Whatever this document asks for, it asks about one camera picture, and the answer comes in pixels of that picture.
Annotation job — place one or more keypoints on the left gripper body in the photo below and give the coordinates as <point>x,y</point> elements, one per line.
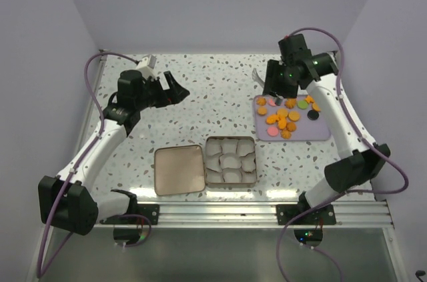
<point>153,95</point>

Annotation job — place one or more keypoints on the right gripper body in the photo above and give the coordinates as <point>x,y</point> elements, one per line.
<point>278,80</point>

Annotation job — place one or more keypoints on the metal tongs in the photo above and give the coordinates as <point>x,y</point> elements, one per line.
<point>266,91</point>

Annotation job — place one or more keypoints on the orange round cookie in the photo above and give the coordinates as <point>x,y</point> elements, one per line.
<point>282,112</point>
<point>294,116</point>

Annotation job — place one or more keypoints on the orange fish cookie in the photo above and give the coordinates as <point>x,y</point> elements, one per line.
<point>282,123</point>
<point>272,119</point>

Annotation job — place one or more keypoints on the pink round cookie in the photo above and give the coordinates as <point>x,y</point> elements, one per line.
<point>272,131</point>

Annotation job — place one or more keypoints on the small orange flower cookie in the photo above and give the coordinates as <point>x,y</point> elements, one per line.
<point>285,134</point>

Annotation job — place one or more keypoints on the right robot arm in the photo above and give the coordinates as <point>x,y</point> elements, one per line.
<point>360,157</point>

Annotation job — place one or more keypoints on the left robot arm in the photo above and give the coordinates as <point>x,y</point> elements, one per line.
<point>65,200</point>

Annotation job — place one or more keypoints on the green round cookie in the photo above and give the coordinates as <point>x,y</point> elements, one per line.
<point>302,104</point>

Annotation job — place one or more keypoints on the lilac tray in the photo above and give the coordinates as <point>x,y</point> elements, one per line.
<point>302,130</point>

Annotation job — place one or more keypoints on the black round cookie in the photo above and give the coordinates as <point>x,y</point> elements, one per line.
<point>313,115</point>

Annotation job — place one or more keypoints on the gold tin lid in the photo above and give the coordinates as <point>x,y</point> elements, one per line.
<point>179,170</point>

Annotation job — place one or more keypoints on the gold cookie tin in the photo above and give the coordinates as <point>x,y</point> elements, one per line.
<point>230,162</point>

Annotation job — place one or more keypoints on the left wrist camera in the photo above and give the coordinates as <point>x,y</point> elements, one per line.
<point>146,66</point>

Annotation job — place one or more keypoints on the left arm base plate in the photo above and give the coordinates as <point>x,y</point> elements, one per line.
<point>144,214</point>

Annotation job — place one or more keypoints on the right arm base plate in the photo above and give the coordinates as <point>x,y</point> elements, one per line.
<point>291,214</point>

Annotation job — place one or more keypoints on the aluminium rail frame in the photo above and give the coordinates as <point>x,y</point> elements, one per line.
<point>263,215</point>

